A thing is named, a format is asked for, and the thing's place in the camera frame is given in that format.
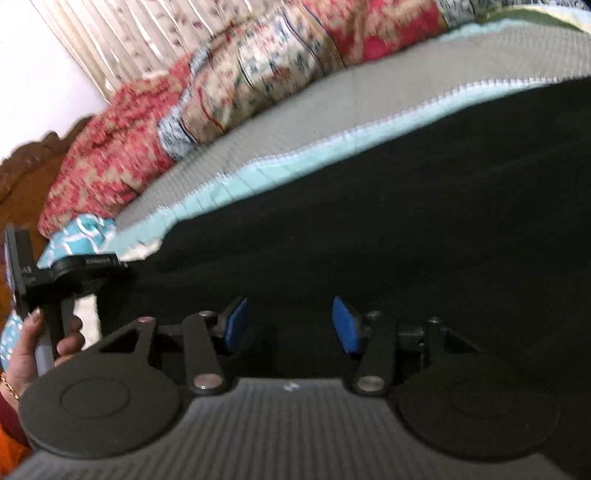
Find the teal patterned cloth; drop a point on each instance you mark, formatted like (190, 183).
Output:
(87, 230)

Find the red floral patchwork quilt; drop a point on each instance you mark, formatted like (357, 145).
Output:
(115, 138)

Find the beige floral curtain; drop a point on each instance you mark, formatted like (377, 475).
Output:
(138, 32)

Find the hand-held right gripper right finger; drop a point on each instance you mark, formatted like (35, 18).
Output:
(345, 328)

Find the person's left forearm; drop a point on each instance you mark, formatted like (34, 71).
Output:
(11, 415)

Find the carved wooden headboard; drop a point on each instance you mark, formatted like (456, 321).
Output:
(27, 175)

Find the person's left hand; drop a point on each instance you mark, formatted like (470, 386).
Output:
(25, 355)

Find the black pants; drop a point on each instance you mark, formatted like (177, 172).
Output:
(415, 230)

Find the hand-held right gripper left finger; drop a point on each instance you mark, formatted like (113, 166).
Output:
(237, 323)

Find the grey teal chevron bedspread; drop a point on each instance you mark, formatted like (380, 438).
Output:
(369, 101)

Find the light green sheet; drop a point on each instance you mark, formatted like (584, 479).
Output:
(531, 13)

